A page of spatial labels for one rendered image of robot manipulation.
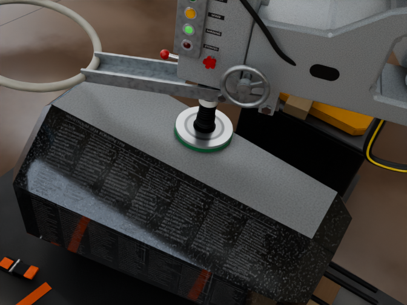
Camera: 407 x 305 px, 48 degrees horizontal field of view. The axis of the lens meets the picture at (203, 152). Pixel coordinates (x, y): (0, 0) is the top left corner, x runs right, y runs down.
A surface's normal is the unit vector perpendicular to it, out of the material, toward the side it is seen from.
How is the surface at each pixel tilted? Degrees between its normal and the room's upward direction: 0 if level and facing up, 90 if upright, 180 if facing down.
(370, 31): 90
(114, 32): 0
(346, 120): 0
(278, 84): 90
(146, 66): 90
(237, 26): 90
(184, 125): 0
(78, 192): 45
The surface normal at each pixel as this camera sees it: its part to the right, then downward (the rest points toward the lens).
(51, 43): 0.12, -0.67
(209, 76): -0.26, 0.69
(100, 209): -0.25, -0.05
